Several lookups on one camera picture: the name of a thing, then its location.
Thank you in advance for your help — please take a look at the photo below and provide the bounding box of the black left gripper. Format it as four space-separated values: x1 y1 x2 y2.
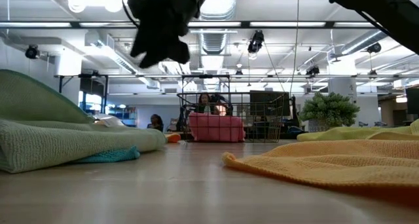
126 0 226 69

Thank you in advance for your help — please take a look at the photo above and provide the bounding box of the pink microfiber towel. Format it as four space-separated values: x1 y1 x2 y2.
188 111 246 143

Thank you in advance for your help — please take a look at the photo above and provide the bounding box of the teal microfiber towel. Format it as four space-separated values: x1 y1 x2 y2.
73 145 141 164

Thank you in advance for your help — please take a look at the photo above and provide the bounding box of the light green microfiber towel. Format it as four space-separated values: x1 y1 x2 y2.
0 69 168 174

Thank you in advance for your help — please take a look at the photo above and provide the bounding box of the yellow microfiber towel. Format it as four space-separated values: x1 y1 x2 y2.
296 118 419 142

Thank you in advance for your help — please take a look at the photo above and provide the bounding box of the person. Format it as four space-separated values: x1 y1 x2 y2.
196 92 212 114
146 113 164 132
212 94 234 117

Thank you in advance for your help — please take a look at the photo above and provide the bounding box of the blue lit shelf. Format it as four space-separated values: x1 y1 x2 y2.
108 104 138 126

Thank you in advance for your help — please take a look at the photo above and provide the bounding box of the black metal rack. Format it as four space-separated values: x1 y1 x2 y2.
58 73 109 115

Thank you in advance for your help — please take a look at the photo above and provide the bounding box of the black monitor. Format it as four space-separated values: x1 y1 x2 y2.
249 90 291 117
405 86 419 115

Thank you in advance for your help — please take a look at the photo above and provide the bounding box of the potted green succulent plant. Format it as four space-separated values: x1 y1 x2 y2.
298 91 361 134

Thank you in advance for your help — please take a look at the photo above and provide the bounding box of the silver ventilation duct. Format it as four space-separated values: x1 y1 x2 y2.
198 0 238 54

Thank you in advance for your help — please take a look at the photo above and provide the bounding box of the metal wire basket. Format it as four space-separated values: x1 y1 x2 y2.
176 91 291 144

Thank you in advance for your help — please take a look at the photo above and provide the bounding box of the black overhead light rail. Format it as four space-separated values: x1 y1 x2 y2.
0 20 380 30

